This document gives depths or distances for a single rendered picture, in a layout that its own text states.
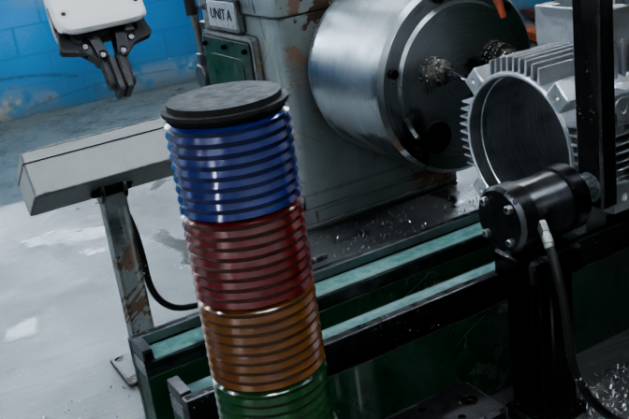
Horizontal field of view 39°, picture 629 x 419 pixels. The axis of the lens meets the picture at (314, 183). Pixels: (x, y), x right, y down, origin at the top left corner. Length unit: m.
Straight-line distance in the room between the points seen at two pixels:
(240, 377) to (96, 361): 0.67
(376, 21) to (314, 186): 0.31
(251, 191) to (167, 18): 6.12
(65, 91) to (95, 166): 5.49
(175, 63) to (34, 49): 0.98
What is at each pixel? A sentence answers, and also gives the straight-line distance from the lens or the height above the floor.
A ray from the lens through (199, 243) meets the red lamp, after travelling 0.42.
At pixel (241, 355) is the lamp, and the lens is 0.44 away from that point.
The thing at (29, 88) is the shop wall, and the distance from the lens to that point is 6.40.
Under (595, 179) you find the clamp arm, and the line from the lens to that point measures 0.83.
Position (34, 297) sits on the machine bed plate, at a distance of 1.33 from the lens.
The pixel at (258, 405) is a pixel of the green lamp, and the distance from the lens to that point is 0.45.
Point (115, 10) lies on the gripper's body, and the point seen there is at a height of 1.19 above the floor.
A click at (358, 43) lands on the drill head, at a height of 1.10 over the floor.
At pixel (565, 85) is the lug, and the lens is 0.89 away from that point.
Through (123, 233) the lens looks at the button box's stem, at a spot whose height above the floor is 0.97.
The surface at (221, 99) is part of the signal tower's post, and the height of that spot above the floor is 1.22.
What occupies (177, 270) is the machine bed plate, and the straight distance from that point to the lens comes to 1.30.
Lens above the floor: 1.31
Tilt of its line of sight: 19 degrees down
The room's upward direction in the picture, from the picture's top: 8 degrees counter-clockwise
